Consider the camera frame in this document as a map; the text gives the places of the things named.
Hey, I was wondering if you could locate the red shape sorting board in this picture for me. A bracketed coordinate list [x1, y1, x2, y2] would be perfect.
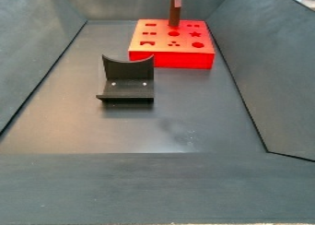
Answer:
[128, 19, 215, 69]

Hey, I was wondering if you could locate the dark grey curved bracket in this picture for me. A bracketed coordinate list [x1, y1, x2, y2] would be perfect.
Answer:
[96, 55, 155, 102]

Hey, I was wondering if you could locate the brown oval peg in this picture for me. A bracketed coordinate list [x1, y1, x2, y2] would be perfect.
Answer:
[168, 0, 182, 27]

